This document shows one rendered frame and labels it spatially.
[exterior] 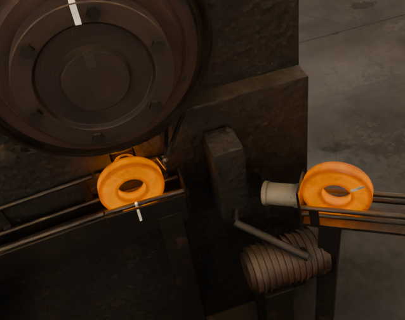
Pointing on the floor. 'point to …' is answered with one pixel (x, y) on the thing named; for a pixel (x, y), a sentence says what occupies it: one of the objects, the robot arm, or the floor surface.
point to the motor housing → (282, 271)
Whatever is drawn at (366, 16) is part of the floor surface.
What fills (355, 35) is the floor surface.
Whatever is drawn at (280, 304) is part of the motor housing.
